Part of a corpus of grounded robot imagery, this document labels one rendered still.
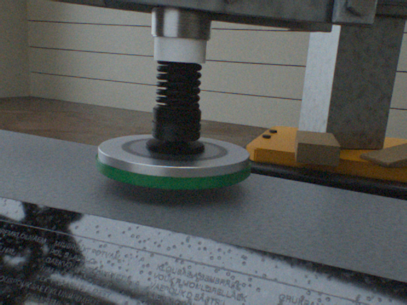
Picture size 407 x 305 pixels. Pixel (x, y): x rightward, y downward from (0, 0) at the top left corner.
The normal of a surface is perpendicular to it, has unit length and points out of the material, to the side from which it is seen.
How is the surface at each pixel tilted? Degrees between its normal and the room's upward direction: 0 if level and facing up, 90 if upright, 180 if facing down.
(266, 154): 90
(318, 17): 90
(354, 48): 90
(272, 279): 45
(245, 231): 0
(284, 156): 90
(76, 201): 0
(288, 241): 0
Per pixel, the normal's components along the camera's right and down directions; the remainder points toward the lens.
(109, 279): -0.19, -0.56
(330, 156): -0.19, 0.20
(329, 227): 0.07, -0.97
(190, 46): 0.43, 0.22
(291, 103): -0.44, 0.17
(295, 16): 0.15, 0.22
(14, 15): 0.90, 0.15
